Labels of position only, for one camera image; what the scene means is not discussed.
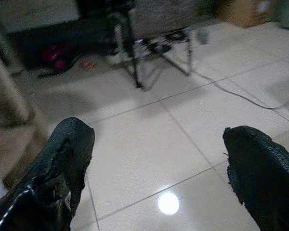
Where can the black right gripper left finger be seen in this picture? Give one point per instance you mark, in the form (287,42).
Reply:
(62,154)

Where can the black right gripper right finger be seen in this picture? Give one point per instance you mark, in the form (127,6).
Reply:
(262,168)

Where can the beige fabric sofa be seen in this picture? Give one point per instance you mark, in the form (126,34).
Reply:
(9,125)

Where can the orange small packet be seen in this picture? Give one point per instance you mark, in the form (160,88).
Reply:
(88,64)

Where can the pink dumbbell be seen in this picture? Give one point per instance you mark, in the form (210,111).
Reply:
(54,59)

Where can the black metal folding stand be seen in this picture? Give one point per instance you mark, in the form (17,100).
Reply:
(135,48)

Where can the white power strip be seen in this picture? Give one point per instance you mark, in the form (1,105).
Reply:
(156,44)

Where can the brown cardboard box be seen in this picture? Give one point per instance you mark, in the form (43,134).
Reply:
(243,12)

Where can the grey wooden cabinet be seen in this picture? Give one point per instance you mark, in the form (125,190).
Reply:
(163,16)

